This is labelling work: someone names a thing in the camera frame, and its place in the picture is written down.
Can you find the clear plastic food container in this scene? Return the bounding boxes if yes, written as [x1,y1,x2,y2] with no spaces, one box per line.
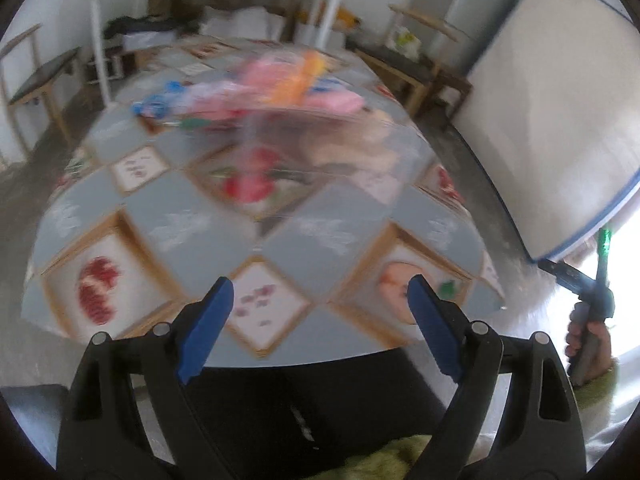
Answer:
[240,109,426,196]

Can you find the blue wrapper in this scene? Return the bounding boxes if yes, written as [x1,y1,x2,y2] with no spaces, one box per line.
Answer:
[131,80,186,119]

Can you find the person's right hand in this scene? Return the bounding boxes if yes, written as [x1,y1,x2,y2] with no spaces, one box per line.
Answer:
[565,301,613,387]

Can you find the green fuzzy sleeve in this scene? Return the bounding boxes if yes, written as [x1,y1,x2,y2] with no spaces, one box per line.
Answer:
[573,361,618,411]

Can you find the black seat cushion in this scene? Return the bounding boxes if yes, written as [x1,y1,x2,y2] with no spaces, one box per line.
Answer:
[186,349,445,479]

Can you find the white mattress with blue edge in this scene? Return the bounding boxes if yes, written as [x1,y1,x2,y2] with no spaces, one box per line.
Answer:
[454,0,639,261]

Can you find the right wooden chair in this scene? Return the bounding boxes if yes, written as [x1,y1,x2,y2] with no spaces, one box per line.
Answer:
[346,4,473,120]

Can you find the wooden chair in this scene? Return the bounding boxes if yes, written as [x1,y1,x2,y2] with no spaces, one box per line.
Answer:
[1,23,86,159]
[346,4,473,120]

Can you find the fruit pattern tablecloth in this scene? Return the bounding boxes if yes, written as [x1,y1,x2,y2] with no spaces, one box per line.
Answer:
[21,38,504,367]

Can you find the silver refrigerator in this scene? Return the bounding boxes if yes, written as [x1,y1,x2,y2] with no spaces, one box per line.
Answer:
[423,0,518,72]

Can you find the left wooden chair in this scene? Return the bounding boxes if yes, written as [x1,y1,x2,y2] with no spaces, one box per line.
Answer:
[1,23,86,159]

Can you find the white plastic sacks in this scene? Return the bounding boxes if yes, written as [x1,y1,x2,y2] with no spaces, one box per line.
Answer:
[198,6,285,41]

